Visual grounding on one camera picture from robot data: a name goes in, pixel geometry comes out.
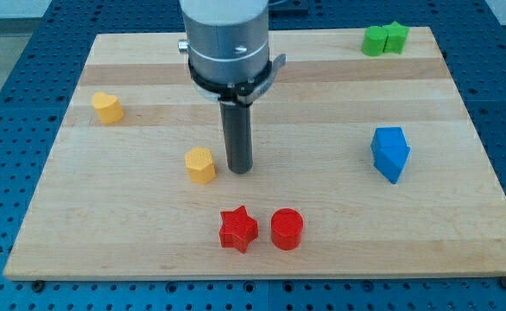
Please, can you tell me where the red star block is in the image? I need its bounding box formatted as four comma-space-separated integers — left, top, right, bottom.
218, 206, 258, 254

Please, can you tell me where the yellow hexagon block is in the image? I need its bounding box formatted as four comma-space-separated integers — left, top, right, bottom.
185, 147, 216, 185

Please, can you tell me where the red cylinder block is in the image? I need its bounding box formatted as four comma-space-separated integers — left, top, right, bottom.
271, 207, 304, 251

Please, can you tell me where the blue pentagon arrow block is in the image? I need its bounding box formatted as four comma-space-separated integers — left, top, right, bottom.
370, 127, 411, 184

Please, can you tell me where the wooden board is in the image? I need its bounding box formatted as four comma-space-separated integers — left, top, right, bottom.
3, 27, 506, 281

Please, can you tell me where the yellow heart block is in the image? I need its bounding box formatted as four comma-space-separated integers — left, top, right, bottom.
92, 92, 124, 124

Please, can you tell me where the green cylinder block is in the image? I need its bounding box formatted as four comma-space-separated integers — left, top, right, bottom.
361, 26, 388, 57

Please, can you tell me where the black clamp ring mount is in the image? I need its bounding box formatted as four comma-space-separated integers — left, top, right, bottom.
187, 54, 287, 106

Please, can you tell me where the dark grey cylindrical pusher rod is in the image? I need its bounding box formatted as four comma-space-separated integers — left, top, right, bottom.
219, 103, 253, 175

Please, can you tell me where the green star block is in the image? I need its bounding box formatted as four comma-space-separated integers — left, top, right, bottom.
383, 21, 410, 54

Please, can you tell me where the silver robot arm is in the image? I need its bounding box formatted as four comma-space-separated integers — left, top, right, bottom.
178, 0, 287, 174

